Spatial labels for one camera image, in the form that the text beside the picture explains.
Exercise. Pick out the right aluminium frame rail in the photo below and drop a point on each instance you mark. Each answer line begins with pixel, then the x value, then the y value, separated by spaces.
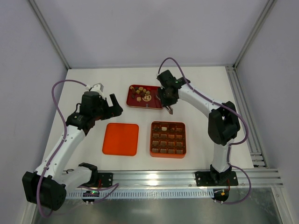
pixel 253 141

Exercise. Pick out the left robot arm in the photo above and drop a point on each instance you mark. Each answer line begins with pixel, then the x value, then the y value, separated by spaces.
pixel 47 186

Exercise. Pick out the orange chocolate box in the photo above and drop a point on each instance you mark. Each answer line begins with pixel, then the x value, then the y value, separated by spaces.
pixel 170 143

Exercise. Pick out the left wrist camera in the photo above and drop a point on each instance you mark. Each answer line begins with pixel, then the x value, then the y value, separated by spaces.
pixel 98 88

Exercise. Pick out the orange box lid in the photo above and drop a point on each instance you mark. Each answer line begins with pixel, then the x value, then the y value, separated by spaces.
pixel 121 139

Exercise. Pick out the slotted cable duct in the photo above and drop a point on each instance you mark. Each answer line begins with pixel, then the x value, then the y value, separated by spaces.
pixel 122 193

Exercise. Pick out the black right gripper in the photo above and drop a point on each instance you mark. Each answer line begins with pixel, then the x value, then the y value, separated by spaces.
pixel 165 102

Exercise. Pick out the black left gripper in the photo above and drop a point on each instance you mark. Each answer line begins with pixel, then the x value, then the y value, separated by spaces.
pixel 108 108

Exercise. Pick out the aluminium mounting rail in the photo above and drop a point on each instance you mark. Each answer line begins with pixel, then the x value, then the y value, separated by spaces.
pixel 259 177

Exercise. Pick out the red rectangular tray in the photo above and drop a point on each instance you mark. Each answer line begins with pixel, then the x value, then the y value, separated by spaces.
pixel 148 100

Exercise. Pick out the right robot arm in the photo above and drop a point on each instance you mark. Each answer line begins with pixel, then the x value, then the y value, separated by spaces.
pixel 223 123

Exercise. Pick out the metal serving tongs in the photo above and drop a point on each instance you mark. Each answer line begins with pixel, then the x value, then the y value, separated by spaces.
pixel 168 108

